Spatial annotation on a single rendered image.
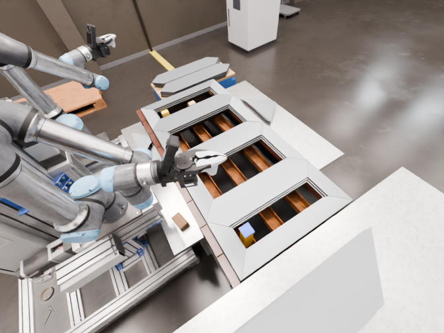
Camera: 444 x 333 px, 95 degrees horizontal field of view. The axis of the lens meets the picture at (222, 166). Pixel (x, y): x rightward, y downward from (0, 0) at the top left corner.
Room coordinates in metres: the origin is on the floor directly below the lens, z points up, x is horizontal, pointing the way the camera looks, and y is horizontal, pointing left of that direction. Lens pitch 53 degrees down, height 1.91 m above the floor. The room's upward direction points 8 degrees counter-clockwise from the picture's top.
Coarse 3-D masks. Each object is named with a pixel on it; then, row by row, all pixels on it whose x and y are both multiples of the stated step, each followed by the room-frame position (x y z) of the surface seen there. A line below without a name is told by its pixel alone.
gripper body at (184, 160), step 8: (184, 152) 0.41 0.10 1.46; (176, 160) 0.38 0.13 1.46; (184, 160) 0.38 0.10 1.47; (192, 160) 0.38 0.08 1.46; (152, 168) 0.36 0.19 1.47; (176, 168) 0.35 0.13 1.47; (184, 168) 0.34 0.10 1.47; (160, 176) 0.35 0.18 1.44; (168, 176) 0.36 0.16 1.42; (176, 176) 0.34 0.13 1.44; (184, 176) 0.34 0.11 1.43; (192, 176) 0.34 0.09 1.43; (184, 184) 0.34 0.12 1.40
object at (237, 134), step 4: (232, 128) 1.14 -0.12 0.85; (236, 128) 1.13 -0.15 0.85; (232, 132) 1.10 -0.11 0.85; (236, 132) 1.09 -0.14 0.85; (240, 132) 1.08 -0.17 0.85; (236, 136) 1.05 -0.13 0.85; (240, 136) 1.04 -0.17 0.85; (244, 136) 1.04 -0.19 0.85; (236, 140) 1.01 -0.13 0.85; (240, 140) 1.00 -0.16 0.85; (244, 140) 1.00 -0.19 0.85; (248, 140) 0.99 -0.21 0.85; (240, 144) 0.97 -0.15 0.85
